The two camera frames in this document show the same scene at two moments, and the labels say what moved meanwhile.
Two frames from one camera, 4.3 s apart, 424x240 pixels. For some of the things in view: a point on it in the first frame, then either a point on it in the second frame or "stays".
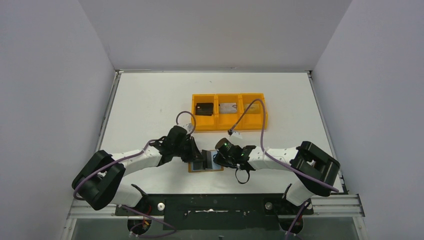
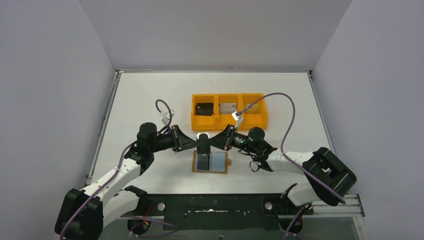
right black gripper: (220, 160) → (222, 141)
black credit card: (204, 109) stays
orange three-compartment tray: (220, 112) stays
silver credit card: (228, 107) stays
